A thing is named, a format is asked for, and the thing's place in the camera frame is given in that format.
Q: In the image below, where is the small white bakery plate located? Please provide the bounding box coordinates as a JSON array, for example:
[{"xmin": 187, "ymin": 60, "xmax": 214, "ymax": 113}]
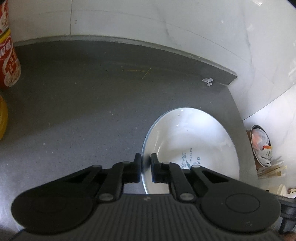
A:
[{"xmin": 142, "ymin": 108, "xmax": 239, "ymax": 194}]

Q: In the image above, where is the white rice cooker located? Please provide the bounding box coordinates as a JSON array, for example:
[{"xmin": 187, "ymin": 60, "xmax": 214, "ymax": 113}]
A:
[{"xmin": 276, "ymin": 184, "xmax": 296, "ymax": 199}]

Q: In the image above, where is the brown trash bin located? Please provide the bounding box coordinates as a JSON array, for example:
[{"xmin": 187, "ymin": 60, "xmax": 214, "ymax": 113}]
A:
[{"xmin": 247, "ymin": 125, "xmax": 273, "ymax": 170}]

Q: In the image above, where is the orange juice bottle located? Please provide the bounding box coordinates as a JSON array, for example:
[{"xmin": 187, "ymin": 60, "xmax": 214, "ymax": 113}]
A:
[{"xmin": 0, "ymin": 96, "xmax": 8, "ymax": 140}]

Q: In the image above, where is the small white clip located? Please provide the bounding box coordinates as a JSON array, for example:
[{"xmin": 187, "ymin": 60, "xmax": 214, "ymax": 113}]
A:
[{"xmin": 202, "ymin": 78, "xmax": 214, "ymax": 87}]

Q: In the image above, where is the red labelled bottle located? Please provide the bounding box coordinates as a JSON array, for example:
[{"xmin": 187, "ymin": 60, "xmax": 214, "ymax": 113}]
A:
[{"xmin": 0, "ymin": 1, "xmax": 22, "ymax": 89}]

